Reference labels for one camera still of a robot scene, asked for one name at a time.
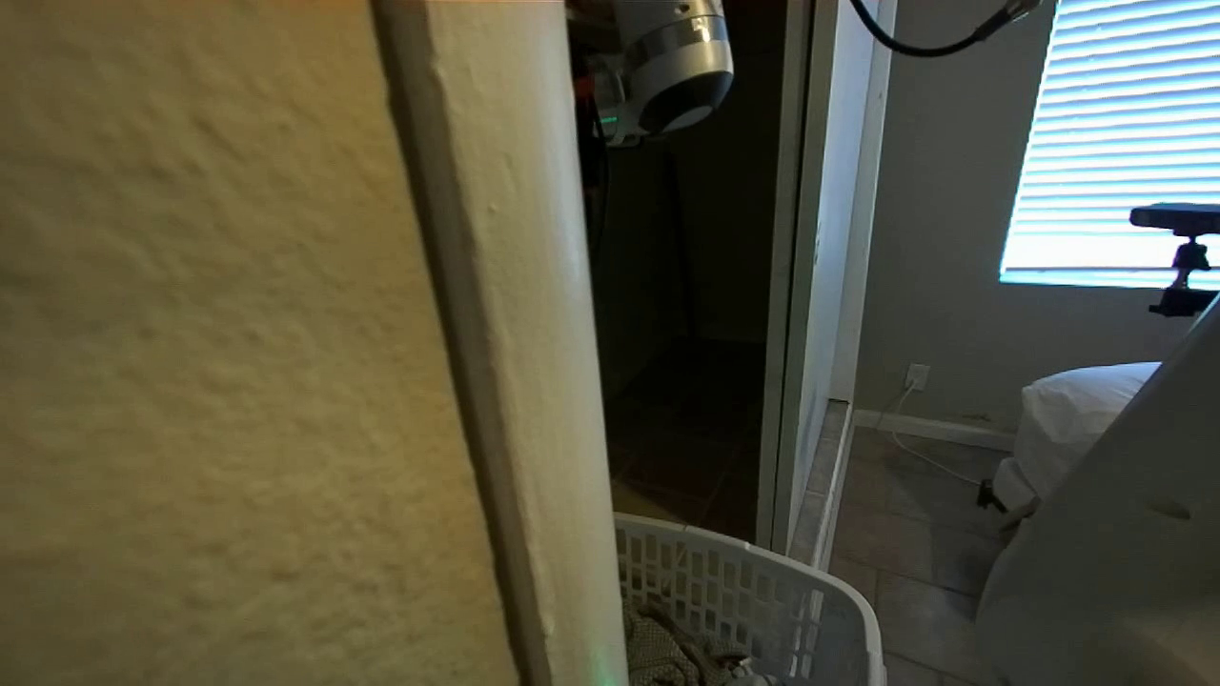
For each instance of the grey patterned clothes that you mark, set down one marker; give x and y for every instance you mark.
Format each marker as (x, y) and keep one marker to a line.
(667, 653)

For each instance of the white plastic laundry basket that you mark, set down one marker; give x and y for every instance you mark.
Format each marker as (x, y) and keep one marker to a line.
(820, 610)

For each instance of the window with white blinds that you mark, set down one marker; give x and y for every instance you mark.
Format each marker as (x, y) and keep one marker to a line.
(1115, 143)

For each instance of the camera on mount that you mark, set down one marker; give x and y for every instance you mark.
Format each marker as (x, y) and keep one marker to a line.
(1182, 219)

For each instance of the white door frame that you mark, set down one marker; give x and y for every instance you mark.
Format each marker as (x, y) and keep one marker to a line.
(829, 286)

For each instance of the bed with white bedding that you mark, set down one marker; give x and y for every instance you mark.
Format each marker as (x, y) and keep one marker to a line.
(1077, 410)

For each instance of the white wall socket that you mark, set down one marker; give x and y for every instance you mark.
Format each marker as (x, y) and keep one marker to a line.
(917, 376)

